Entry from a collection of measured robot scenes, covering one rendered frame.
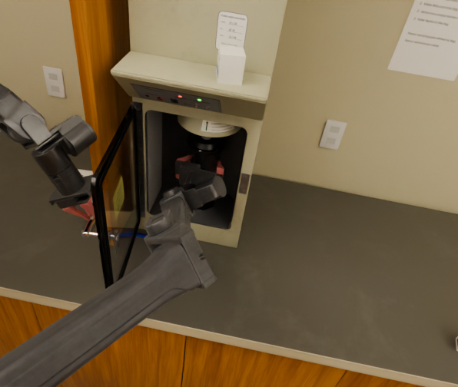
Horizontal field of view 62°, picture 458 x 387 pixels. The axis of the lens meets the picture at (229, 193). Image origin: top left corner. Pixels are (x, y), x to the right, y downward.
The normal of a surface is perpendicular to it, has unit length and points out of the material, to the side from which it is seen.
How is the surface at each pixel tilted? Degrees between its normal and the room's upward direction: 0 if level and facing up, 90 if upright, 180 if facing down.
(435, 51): 90
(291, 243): 0
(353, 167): 90
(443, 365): 0
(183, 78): 0
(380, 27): 90
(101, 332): 47
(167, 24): 90
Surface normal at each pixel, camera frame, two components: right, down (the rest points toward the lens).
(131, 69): 0.12, -0.75
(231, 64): 0.07, 0.66
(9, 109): 0.65, 0.01
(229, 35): -0.15, 0.62
